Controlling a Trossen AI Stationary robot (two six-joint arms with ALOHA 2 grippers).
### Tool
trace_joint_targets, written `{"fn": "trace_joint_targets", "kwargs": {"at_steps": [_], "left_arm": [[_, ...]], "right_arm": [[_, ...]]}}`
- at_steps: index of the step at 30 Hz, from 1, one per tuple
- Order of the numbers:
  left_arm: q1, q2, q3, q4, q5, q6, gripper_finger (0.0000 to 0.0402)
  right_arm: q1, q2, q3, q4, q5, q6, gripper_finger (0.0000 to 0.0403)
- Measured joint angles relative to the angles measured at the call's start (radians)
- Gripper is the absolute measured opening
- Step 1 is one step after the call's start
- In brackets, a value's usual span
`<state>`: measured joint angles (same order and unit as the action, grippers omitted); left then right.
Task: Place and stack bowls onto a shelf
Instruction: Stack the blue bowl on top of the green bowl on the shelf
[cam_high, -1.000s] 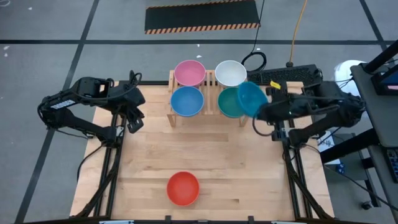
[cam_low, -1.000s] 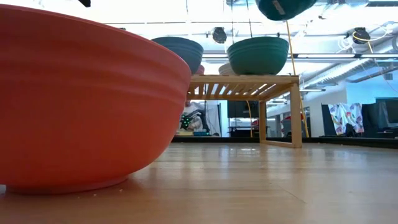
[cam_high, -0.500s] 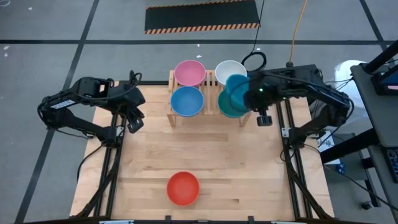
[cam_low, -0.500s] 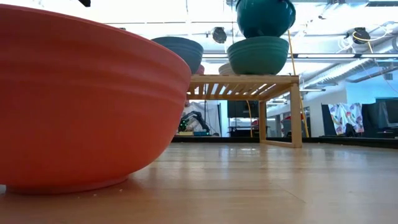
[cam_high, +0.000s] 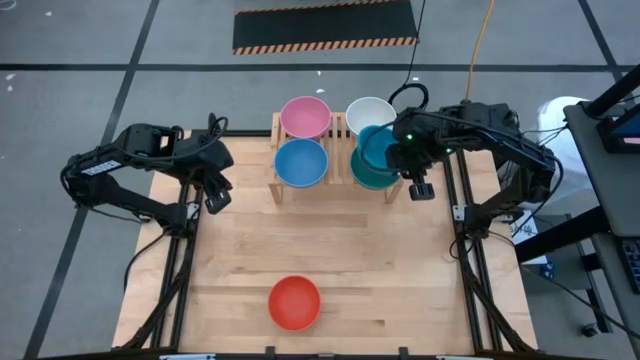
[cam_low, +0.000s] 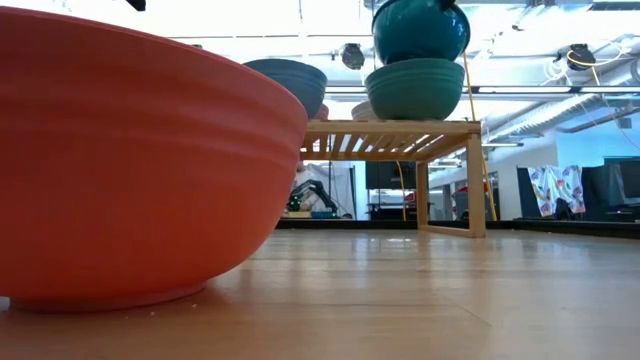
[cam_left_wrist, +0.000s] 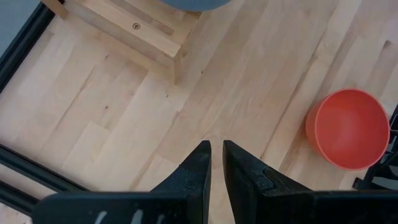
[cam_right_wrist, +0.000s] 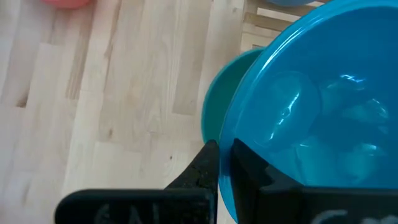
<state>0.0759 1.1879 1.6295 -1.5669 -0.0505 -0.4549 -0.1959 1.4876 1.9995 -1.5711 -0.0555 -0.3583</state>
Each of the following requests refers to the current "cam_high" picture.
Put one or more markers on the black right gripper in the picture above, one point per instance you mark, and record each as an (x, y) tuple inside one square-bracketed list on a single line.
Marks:
[(417, 145)]

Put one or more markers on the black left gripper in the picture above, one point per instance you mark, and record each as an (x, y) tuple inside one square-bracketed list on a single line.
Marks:
[(207, 157)]

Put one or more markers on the cyan blue bowl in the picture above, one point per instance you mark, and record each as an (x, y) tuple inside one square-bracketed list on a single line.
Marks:
[(374, 147)]

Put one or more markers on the dark teal green bowl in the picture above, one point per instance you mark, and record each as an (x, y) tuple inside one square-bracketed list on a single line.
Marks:
[(370, 179)]

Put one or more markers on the white bowl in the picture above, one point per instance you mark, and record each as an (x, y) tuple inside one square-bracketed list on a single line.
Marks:
[(367, 115)]

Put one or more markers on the periwinkle blue bowl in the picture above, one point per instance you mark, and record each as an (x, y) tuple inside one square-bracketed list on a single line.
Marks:
[(301, 162)]

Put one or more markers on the pink bowl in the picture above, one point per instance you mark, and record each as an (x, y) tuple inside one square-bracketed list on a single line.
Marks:
[(305, 117)]

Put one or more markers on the orange-red bowl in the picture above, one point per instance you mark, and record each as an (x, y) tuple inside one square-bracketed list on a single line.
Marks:
[(294, 303)]

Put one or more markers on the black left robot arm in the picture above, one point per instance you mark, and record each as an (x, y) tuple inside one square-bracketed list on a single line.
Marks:
[(100, 170)]

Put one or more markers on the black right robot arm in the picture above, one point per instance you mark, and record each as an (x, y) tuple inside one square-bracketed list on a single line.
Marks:
[(500, 135)]

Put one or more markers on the wooden slatted shelf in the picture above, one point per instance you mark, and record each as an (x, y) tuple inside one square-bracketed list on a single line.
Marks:
[(339, 150)]

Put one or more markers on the hazard striped black mat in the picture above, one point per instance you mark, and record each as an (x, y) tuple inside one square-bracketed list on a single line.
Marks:
[(325, 25)]

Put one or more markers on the white paper sheet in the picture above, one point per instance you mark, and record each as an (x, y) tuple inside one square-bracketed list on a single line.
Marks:
[(525, 227)]

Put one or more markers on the white bag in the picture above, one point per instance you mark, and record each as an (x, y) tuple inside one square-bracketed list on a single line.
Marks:
[(570, 185)]

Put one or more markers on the grey desk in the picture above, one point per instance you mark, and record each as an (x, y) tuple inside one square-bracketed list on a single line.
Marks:
[(615, 190)]

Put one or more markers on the dark desk monitor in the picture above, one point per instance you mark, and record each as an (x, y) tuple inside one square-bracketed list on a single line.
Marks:
[(625, 132)]

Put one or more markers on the black keyboard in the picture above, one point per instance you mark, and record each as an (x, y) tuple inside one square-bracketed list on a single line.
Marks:
[(632, 265)]

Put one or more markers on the black table back rail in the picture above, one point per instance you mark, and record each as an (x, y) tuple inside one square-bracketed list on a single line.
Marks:
[(235, 133)]

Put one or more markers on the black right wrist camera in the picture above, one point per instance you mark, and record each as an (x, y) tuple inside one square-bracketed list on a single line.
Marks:
[(422, 192)]

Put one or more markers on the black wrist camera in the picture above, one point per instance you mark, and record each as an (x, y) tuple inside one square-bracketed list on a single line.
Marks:
[(422, 192), (218, 202)]

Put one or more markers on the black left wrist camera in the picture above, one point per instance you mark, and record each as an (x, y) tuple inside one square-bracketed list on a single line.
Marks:
[(218, 202)]

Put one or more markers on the black left table frame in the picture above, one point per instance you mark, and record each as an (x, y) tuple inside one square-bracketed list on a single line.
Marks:
[(176, 300)]

